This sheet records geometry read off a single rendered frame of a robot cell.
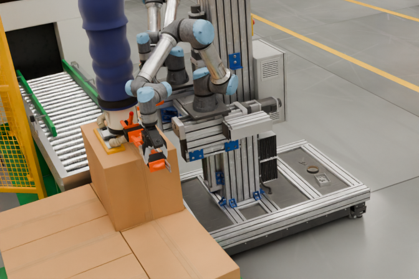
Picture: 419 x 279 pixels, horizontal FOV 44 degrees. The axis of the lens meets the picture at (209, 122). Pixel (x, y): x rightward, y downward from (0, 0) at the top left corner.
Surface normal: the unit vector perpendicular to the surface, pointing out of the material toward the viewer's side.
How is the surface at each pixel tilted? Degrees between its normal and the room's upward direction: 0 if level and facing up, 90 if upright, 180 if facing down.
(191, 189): 0
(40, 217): 0
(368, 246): 0
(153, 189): 90
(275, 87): 90
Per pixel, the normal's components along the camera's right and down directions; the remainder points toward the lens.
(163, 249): -0.08, -0.90
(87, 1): -0.36, 0.17
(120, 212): 0.41, 0.36
